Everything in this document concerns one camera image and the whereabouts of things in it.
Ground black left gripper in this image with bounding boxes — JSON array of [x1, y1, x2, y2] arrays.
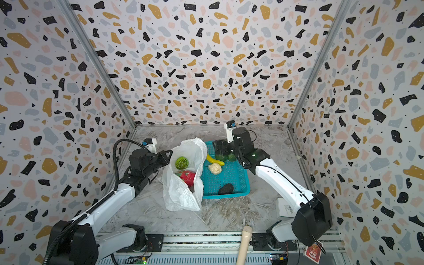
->
[[142, 148, 172, 178]]

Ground green avocado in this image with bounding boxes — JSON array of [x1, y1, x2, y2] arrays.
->
[[228, 154, 236, 162], [215, 154, 227, 162]]

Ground green custard apple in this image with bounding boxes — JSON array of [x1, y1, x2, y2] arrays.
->
[[175, 156, 189, 171]]

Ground teal plastic basket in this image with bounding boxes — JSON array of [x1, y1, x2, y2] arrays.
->
[[201, 160, 251, 199]]

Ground pink dragon fruit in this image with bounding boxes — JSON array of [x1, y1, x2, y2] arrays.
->
[[176, 170, 195, 188]]

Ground yellow banana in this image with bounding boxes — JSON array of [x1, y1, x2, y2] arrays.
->
[[206, 154, 225, 166]]

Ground white plastic bag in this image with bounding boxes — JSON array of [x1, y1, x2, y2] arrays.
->
[[162, 138, 208, 212]]

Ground dark brown avocado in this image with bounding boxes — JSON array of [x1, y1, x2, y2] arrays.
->
[[218, 183, 234, 195]]

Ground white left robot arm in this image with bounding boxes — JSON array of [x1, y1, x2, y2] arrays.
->
[[43, 148, 173, 265]]

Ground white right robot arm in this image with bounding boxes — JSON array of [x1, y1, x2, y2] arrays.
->
[[214, 120, 332, 250]]

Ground white box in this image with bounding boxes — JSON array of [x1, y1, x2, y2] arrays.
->
[[276, 198, 296, 219]]

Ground red label card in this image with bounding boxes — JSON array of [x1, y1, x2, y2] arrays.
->
[[303, 244, 323, 265]]

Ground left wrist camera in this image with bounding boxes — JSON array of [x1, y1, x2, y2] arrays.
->
[[142, 138, 157, 154]]

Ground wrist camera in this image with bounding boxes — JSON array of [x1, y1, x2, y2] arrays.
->
[[142, 138, 157, 154], [224, 120, 236, 143]]

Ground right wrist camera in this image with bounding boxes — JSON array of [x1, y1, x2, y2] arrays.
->
[[224, 120, 236, 143]]

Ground black corrugated cable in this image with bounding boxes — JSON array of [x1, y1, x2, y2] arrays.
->
[[42, 138, 146, 265]]

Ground beige wooden handle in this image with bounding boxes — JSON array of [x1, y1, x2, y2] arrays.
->
[[236, 225, 253, 265]]

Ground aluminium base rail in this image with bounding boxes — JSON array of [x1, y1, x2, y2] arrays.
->
[[89, 231, 345, 265]]

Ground metal corner post left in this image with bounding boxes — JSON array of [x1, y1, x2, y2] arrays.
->
[[56, 1, 136, 131]]

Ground metal corner post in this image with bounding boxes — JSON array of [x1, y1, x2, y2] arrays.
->
[[287, 0, 352, 130], [56, 1, 136, 131]]

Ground metal corner post right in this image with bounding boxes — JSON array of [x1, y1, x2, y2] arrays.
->
[[287, 0, 352, 130]]

